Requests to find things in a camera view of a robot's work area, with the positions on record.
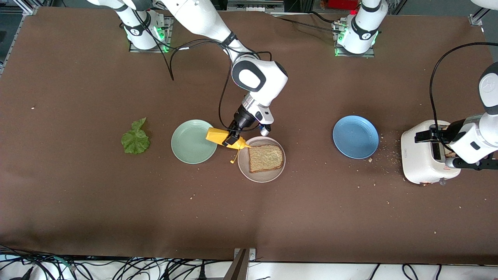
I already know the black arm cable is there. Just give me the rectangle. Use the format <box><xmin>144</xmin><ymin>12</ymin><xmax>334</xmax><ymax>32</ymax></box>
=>
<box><xmin>132</xmin><ymin>8</ymin><xmax>273</xmax><ymax>135</ymax></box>
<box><xmin>430</xmin><ymin>42</ymin><xmax>498</xmax><ymax>154</ymax></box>

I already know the blue plate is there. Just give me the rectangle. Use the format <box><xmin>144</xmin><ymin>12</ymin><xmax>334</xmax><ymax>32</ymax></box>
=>
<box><xmin>332</xmin><ymin>115</ymin><xmax>379</xmax><ymax>159</ymax></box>

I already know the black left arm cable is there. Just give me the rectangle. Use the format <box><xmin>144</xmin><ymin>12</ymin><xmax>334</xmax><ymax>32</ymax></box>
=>
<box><xmin>430</xmin><ymin>42</ymin><xmax>498</xmax><ymax>154</ymax></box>

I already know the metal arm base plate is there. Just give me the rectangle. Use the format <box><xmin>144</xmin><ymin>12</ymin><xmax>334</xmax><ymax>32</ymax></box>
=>
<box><xmin>129</xmin><ymin>16</ymin><xmax>172</xmax><ymax>53</ymax></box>
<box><xmin>333</xmin><ymin>19</ymin><xmax>376</xmax><ymax>58</ymax></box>

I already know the mint green plate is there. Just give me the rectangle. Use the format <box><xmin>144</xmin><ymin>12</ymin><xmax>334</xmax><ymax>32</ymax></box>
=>
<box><xmin>171</xmin><ymin>119</ymin><xmax>219</xmax><ymax>165</ymax></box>

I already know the yellow mustard squeeze bottle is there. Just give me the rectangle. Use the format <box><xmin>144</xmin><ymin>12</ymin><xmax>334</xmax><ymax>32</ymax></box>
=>
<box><xmin>205</xmin><ymin>127</ymin><xmax>252</xmax><ymax>164</ymax></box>

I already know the silver metal pole bracket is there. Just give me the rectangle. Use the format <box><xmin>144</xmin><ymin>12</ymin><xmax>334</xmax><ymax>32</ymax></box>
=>
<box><xmin>233</xmin><ymin>248</ymin><xmax>257</xmax><ymax>262</ymax></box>

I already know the white toaster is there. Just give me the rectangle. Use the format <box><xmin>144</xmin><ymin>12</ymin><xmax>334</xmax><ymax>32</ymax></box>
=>
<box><xmin>401</xmin><ymin>119</ymin><xmax>462</xmax><ymax>186</ymax></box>

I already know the green lettuce leaf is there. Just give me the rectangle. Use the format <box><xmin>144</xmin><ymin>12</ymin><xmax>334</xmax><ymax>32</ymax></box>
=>
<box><xmin>121</xmin><ymin>117</ymin><xmax>151</xmax><ymax>155</ymax></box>

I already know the grey metal camera pole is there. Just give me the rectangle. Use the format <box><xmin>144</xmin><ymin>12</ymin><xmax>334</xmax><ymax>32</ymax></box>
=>
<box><xmin>224</xmin><ymin>249</ymin><xmax>248</xmax><ymax>280</ymax></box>

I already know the aluminium frame profile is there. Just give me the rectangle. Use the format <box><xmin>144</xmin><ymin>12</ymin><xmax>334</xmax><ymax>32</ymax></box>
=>
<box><xmin>0</xmin><ymin>0</ymin><xmax>39</xmax><ymax>16</ymax></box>
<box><xmin>469</xmin><ymin>0</ymin><xmax>498</xmax><ymax>27</ymax></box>

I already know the brown tablecloth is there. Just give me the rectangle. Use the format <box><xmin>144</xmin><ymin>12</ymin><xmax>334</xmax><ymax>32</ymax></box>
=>
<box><xmin>0</xmin><ymin>6</ymin><xmax>498</xmax><ymax>266</ymax></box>

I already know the beige plate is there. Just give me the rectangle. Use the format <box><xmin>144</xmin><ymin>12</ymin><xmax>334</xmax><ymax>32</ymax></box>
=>
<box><xmin>237</xmin><ymin>136</ymin><xmax>286</xmax><ymax>183</ymax></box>

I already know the black base power cable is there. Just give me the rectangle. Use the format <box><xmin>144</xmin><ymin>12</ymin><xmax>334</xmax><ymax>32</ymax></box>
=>
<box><xmin>272</xmin><ymin>11</ymin><xmax>343</xmax><ymax>33</ymax></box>

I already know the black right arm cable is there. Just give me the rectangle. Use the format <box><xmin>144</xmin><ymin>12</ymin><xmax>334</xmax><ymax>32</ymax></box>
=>
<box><xmin>132</xmin><ymin>8</ymin><xmax>273</xmax><ymax>135</ymax></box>

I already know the red box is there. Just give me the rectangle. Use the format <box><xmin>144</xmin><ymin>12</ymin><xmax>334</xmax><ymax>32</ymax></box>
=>
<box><xmin>326</xmin><ymin>0</ymin><xmax>360</xmax><ymax>10</ymax></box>

